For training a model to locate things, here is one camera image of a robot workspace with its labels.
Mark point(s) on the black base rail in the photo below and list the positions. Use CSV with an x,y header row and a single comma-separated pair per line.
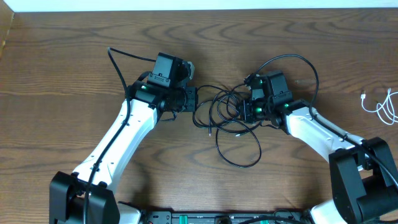
x,y
280,216

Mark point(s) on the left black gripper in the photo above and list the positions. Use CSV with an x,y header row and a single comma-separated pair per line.
x,y
193,102

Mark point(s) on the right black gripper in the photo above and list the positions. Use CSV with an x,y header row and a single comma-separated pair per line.
x,y
245,114

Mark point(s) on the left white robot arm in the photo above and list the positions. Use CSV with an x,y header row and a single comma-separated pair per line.
x,y
87,194

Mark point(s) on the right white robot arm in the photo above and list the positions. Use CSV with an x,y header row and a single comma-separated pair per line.
x,y
362,171

